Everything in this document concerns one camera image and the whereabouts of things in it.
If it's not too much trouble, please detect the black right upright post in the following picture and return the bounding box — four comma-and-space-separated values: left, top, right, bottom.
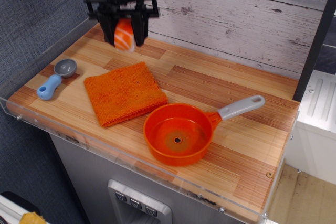
292, 0, 335, 102

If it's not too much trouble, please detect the salmon nigiri sushi toy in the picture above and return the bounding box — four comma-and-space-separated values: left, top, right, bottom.
114, 18, 135, 52

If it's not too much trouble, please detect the orange folded cloth napkin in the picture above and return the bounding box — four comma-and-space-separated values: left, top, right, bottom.
84, 62, 168, 127

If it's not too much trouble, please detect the grey toy fridge cabinet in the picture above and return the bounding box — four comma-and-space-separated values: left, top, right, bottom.
51, 135, 239, 223

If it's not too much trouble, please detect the orange toy pan grey handle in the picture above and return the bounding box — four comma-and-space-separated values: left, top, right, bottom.
143, 95, 265, 166

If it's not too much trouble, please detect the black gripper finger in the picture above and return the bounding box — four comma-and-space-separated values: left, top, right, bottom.
131, 12, 149, 47
98, 11, 120, 47

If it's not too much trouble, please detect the blue grey toy scoop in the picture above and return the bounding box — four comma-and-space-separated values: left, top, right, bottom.
37, 59, 77, 101

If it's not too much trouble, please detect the clear acrylic table guard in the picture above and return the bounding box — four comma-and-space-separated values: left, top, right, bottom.
1, 3, 306, 223

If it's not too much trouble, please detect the silver dispenser button panel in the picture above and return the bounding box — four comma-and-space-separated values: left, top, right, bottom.
108, 179, 173, 223

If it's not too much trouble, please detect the black yellow object bottom left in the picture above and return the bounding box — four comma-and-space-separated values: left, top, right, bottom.
1, 191, 48, 223

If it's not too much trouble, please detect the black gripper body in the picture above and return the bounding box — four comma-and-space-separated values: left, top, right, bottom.
84, 0, 159, 19

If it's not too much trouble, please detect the white plastic ridged block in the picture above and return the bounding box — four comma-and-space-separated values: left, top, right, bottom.
285, 70, 335, 184

